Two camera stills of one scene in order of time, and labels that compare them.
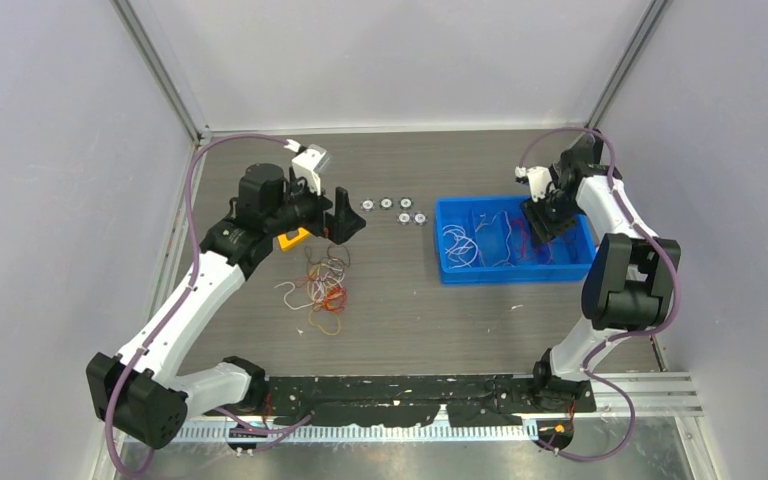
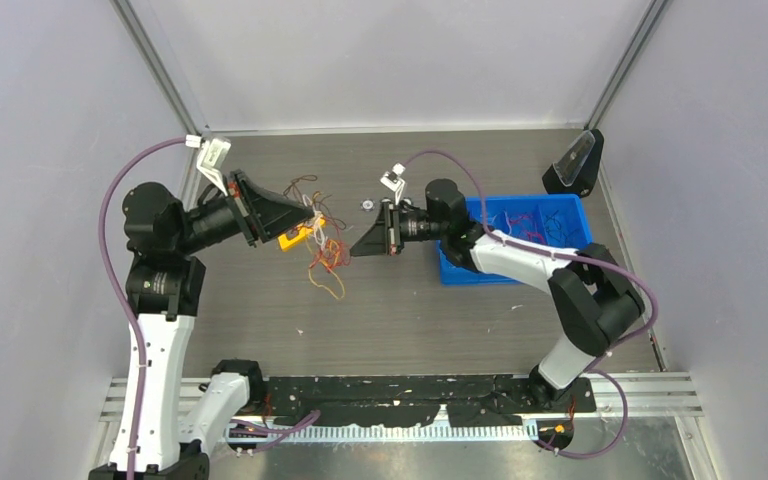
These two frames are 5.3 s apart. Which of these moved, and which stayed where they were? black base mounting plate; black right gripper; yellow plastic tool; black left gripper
Moved: black left gripper; black right gripper
Stayed: black base mounting plate; yellow plastic tool
